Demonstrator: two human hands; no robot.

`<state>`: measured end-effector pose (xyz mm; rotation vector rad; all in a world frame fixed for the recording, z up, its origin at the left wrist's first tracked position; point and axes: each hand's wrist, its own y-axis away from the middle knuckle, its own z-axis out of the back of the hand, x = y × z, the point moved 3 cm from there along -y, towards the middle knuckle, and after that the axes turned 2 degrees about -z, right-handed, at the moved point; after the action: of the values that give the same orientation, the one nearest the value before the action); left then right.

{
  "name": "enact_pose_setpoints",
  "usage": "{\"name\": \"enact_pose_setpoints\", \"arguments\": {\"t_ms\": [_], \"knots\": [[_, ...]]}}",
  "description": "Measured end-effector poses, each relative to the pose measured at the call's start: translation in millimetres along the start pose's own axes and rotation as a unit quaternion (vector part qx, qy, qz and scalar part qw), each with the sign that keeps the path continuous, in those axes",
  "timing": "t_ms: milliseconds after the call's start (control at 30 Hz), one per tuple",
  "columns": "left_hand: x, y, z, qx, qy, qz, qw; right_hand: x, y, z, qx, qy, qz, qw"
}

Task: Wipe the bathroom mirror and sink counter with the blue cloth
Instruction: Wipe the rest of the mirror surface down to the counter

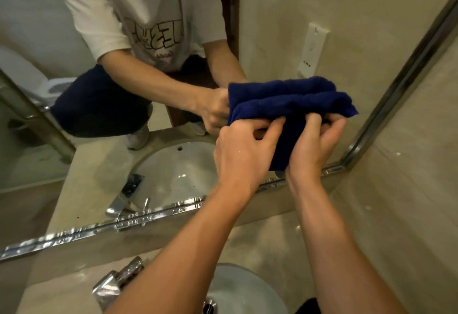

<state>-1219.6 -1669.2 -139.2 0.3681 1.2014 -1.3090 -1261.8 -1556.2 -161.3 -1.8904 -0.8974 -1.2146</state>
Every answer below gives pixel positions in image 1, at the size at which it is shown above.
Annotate person's right hand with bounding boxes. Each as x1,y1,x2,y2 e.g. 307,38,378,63
285,112,348,196

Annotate silver framed wall mirror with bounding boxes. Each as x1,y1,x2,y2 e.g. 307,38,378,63
0,0,458,262

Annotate person's right forearm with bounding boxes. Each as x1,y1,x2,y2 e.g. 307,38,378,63
286,179,408,314

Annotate white ceramic sink basin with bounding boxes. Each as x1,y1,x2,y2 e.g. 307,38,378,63
204,262,289,314

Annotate person's dark blue trousers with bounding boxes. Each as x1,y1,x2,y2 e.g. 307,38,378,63
295,297,321,314

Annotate chrome sink faucet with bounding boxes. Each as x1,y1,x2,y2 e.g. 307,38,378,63
92,256,146,313

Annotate person's left forearm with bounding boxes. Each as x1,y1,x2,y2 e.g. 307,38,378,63
105,185,251,314

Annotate person's left hand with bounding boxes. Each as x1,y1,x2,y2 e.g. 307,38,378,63
213,116,287,200

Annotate blue microfibre cloth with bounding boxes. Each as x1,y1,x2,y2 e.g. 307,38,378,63
228,90,359,172

